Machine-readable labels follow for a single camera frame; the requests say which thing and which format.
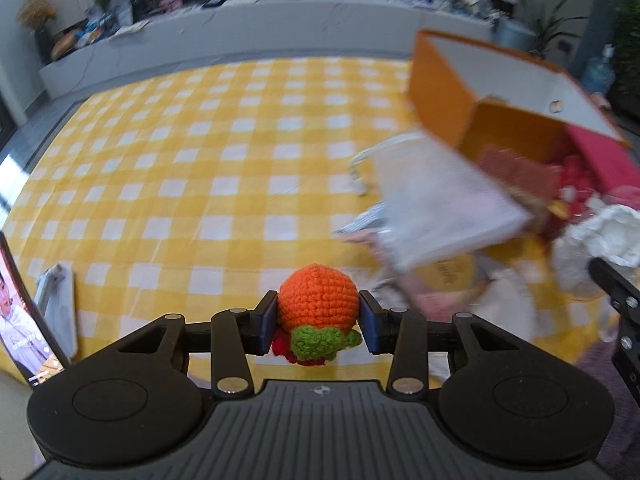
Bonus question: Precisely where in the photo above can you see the white marble TV bench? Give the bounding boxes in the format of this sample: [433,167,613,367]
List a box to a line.
[39,0,501,102]

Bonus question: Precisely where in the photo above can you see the purple rug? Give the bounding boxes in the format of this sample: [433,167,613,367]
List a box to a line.
[572,337,640,480]

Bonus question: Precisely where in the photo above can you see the orange crochet fruit toy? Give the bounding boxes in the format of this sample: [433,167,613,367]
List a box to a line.
[270,263,363,367]

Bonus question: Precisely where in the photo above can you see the white tablet stand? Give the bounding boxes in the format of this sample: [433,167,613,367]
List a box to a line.
[34,262,79,357]

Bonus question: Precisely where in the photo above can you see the grey trash bin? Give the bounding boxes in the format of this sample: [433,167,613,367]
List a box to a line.
[492,17,537,54]

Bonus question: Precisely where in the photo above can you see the pink cloth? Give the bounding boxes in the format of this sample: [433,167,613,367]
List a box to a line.
[370,280,483,323]

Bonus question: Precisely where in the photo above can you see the blue snack packet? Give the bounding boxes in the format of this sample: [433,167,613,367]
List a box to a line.
[81,11,120,44]

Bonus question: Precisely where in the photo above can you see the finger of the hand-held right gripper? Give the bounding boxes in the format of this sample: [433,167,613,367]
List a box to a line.
[589,257,640,391]

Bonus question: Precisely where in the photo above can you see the striped cloth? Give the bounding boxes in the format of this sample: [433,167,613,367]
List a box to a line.
[331,202,392,241]

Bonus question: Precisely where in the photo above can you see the white drawstring cloth bag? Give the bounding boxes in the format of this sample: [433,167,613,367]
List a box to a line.
[349,130,535,273]

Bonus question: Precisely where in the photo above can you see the dark vase with dried flowers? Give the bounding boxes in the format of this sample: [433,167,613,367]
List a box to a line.
[17,0,58,64]

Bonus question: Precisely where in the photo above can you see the red crochet toy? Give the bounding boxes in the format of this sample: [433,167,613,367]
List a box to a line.
[545,156,603,233]

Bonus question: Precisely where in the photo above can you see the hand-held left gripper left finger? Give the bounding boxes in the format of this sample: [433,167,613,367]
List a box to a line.
[114,290,278,397]

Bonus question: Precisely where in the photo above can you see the orange cardboard box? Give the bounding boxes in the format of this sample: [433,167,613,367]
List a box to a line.
[407,29,632,171]

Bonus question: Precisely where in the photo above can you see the clear plastic bag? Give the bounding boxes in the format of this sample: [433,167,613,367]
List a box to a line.
[551,234,611,303]

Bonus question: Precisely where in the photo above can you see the potted long-leaf plant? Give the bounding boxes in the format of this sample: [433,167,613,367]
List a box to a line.
[520,0,587,62]

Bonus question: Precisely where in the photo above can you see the brown bread-shaped cushion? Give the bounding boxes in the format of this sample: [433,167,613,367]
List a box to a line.
[50,30,82,59]

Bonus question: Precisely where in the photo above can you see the red cloth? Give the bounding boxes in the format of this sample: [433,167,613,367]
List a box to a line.
[564,124,640,201]

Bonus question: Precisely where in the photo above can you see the yellow round pouch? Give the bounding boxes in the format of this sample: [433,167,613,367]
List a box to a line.
[415,252,488,296]

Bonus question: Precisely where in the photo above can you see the yellow checked blanket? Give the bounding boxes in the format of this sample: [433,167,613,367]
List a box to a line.
[0,56,576,386]

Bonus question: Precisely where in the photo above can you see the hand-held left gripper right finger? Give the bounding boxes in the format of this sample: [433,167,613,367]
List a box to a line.
[360,291,531,396]

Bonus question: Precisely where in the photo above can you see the blue water bottle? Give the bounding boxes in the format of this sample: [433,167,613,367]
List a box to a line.
[581,45,617,99]

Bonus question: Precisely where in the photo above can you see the brown red sponge block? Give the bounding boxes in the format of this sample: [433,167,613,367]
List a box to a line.
[475,142,561,211]

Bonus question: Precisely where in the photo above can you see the paper sheets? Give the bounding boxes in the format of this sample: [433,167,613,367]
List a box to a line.
[112,19,152,37]

